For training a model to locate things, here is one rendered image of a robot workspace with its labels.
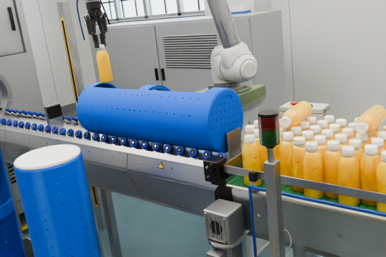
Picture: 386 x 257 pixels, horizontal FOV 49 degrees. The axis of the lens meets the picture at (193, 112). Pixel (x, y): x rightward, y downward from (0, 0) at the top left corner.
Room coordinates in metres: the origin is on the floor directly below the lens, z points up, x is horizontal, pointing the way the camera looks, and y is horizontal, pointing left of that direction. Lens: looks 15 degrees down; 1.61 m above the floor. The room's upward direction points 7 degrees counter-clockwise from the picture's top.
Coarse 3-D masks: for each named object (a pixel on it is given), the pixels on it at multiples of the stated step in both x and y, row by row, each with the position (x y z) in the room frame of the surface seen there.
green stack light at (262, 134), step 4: (260, 132) 1.24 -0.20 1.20; (264, 132) 1.23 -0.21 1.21; (268, 132) 1.22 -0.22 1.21; (272, 132) 1.22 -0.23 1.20; (276, 132) 1.23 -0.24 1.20; (260, 136) 1.24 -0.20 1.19; (264, 136) 1.23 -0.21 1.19; (268, 136) 1.22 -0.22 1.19; (272, 136) 1.22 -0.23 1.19; (276, 136) 1.22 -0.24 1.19; (260, 140) 1.24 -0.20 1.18; (264, 140) 1.23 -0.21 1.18; (268, 140) 1.22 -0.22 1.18; (272, 140) 1.22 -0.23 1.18; (276, 140) 1.22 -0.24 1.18; (260, 144) 1.24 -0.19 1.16; (264, 144) 1.23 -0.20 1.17; (268, 144) 1.22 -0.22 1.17; (272, 144) 1.22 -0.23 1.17; (276, 144) 1.22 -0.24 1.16
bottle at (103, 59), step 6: (102, 48) 2.27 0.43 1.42; (96, 54) 2.26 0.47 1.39; (102, 54) 2.25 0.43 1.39; (108, 54) 2.28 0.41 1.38; (96, 60) 2.26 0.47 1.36; (102, 60) 2.25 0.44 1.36; (108, 60) 2.26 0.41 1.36; (102, 66) 2.25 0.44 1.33; (108, 66) 2.26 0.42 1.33; (102, 72) 2.25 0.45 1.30; (108, 72) 2.26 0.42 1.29; (102, 78) 2.25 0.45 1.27; (108, 78) 2.25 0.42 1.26
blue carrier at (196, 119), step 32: (96, 96) 2.17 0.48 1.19; (128, 96) 2.03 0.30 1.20; (160, 96) 1.91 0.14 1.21; (192, 96) 1.80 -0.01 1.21; (224, 96) 1.79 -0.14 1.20; (96, 128) 2.17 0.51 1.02; (128, 128) 1.99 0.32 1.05; (160, 128) 1.85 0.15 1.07; (192, 128) 1.73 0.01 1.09; (224, 128) 1.77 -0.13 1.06
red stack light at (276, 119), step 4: (276, 116) 1.23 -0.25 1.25; (260, 120) 1.24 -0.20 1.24; (264, 120) 1.22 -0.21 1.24; (268, 120) 1.22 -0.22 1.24; (272, 120) 1.22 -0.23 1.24; (276, 120) 1.23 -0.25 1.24; (260, 124) 1.24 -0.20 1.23; (264, 124) 1.23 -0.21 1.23; (268, 124) 1.22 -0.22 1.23; (272, 124) 1.22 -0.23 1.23; (276, 124) 1.23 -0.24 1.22; (260, 128) 1.24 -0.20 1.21; (264, 128) 1.23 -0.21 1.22; (268, 128) 1.22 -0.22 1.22; (272, 128) 1.22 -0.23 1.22; (276, 128) 1.22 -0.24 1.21
